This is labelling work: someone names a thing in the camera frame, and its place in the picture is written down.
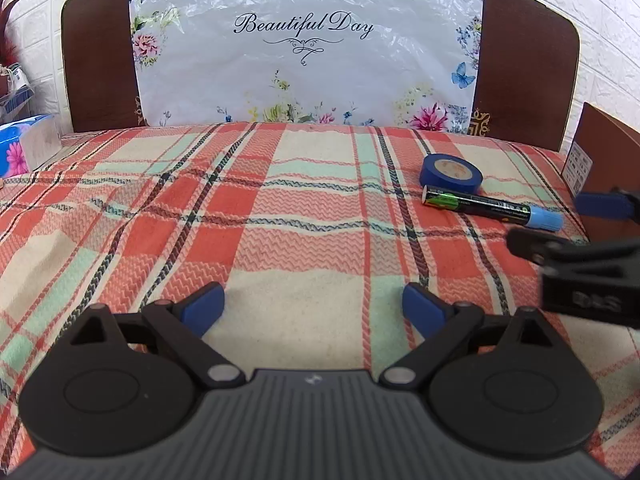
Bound brown wooden headboard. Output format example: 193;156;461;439
61;0;580;151

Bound cluttered bedside items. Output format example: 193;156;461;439
0;0;35;124

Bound floral plastic bag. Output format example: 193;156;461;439
128;0;484;133

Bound blue tape roll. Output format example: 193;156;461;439
419;154;483;194

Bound black marker blue cap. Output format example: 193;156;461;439
422;186;563;233

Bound blue tissue pack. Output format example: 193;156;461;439
0;115;62;179

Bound brown cardboard box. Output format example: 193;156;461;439
561;104;639;242

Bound plaid bed sheet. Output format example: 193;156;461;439
0;121;640;478

